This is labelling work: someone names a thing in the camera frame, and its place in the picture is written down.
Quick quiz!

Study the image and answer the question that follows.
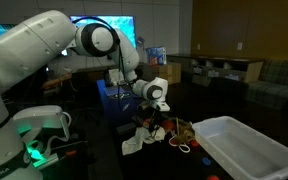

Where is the blue disc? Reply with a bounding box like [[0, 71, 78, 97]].
[[201, 156, 213, 167]]

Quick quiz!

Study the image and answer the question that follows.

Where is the white string loop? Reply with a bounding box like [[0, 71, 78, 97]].
[[168, 134, 192, 154]]

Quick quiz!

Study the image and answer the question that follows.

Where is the red handled screwdriver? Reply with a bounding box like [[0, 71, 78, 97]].
[[46, 149, 79, 165]]

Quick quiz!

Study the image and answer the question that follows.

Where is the clear plastic bin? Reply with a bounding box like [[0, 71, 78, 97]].
[[191, 115, 288, 180]]

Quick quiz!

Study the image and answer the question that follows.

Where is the grey rectangular block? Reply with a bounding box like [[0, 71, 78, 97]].
[[116, 122, 137, 135]]

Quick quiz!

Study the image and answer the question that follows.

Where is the green plaid sofa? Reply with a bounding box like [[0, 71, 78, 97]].
[[245, 59, 288, 112]]

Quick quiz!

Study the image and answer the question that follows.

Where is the white terry cloth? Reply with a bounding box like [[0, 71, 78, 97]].
[[121, 126, 167, 157]]

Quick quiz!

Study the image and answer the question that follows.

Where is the white storage container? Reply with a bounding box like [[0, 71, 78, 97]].
[[107, 68, 125, 86]]

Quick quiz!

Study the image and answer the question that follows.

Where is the wooden low cabinet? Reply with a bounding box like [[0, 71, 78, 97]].
[[166, 53, 265, 87]]

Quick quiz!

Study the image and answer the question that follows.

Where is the red ball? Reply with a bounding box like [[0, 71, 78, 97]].
[[161, 119, 176, 132]]

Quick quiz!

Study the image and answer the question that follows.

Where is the blue printed box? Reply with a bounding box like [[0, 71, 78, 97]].
[[145, 46, 168, 66]]

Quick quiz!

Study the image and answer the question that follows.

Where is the wall monitor screen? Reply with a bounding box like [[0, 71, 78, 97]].
[[69, 14, 137, 50]]

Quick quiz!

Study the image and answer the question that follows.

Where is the cardboard box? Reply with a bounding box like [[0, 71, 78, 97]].
[[149, 62, 183, 86]]

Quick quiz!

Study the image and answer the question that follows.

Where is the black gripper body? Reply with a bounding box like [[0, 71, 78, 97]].
[[137, 99, 168, 128]]

